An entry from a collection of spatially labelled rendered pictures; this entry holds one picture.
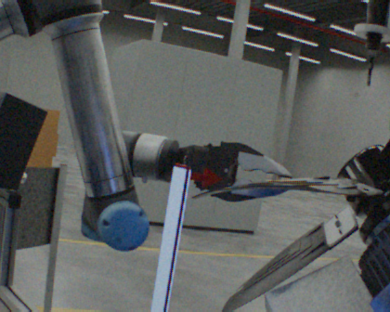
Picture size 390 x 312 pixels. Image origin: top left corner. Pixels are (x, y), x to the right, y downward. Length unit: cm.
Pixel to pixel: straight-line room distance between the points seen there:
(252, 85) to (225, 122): 61
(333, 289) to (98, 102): 45
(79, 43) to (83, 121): 11
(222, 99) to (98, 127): 647
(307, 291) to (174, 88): 623
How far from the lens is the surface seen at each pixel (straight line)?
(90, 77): 81
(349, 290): 88
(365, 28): 92
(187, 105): 707
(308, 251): 100
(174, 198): 67
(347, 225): 100
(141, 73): 689
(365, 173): 96
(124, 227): 82
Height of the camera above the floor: 123
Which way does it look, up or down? 3 degrees down
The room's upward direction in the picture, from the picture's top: 9 degrees clockwise
